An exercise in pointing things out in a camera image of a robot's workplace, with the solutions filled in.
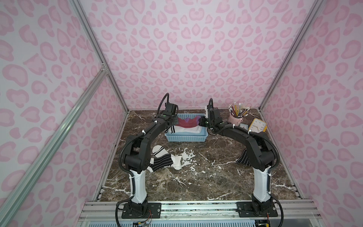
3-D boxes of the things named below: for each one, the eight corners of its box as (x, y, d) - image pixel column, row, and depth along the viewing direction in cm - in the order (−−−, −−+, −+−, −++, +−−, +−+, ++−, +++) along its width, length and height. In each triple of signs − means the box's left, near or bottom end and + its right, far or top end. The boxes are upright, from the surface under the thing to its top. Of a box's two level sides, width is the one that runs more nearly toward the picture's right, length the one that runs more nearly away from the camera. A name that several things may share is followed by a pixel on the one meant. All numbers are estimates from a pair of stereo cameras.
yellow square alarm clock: (248, 129, 109) (249, 127, 106) (251, 119, 115) (252, 116, 113) (264, 135, 105) (266, 132, 103) (266, 124, 112) (268, 122, 109)
